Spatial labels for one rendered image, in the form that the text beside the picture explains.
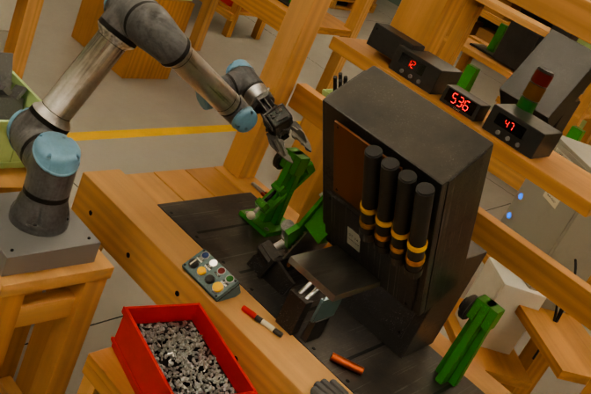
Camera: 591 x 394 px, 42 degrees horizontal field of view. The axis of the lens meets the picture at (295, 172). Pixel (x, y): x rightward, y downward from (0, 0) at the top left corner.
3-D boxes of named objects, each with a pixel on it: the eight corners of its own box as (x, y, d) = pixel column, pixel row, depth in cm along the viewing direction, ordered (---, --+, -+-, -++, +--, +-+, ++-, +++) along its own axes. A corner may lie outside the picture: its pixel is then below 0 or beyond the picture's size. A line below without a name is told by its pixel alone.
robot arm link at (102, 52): (11, 164, 194) (145, -7, 189) (-7, 133, 204) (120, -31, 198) (48, 179, 204) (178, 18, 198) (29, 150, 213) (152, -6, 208)
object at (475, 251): (399, 359, 214) (457, 261, 201) (324, 291, 229) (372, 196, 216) (433, 343, 228) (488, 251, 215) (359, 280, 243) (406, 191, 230)
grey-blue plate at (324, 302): (303, 343, 202) (324, 302, 197) (298, 339, 203) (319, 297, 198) (324, 335, 210) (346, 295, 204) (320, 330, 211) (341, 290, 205)
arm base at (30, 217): (28, 241, 192) (37, 208, 188) (-4, 207, 199) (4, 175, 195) (79, 230, 203) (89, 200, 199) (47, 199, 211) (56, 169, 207)
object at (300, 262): (330, 305, 185) (335, 295, 184) (285, 265, 193) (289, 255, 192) (413, 277, 215) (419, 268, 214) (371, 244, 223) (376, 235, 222)
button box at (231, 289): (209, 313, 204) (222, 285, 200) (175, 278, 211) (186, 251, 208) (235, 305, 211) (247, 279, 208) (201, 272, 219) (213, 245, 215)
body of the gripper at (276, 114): (272, 130, 219) (249, 99, 224) (273, 143, 227) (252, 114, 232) (294, 116, 221) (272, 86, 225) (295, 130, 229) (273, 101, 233)
